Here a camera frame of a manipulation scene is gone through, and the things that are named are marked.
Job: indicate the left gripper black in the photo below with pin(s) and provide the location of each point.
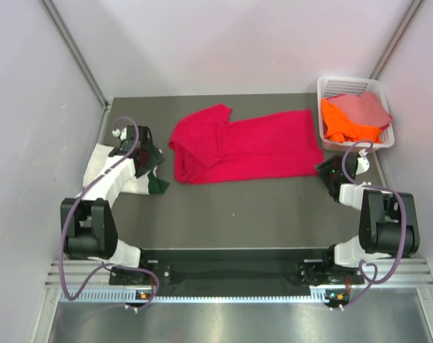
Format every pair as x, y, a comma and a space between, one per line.
155, 158

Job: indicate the pink t-shirt in basket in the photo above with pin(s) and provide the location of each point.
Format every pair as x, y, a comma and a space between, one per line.
365, 109

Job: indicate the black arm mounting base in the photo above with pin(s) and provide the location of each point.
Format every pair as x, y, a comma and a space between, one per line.
298, 266

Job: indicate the orange t-shirt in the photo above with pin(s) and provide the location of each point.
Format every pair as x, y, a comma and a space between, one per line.
341, 129

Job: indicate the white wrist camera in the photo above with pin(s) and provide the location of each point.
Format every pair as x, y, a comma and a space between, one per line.
120, 134
363, 164

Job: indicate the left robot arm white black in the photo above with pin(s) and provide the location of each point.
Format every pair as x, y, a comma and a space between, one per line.
87, 220

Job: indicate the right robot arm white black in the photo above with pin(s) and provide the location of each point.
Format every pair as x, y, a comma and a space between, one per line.
380, 213

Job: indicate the folded white t-shirt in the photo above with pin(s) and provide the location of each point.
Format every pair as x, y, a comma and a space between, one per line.
99, 162

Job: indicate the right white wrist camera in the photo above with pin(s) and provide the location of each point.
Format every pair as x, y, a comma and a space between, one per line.
363, 164

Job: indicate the folded dark green t-shirt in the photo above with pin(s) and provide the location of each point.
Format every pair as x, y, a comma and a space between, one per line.
156, 186

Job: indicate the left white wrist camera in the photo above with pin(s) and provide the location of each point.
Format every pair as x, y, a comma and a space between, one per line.
120, 134

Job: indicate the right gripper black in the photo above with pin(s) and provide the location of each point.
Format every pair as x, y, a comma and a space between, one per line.
323, 168

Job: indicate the white plastic basket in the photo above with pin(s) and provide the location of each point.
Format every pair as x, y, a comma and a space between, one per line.
329, 86

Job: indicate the crimson red t-shirt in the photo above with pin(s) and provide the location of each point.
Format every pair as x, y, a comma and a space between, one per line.
210, 148

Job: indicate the grey slotted cable duct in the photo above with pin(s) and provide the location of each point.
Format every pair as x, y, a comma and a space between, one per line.
140, 296

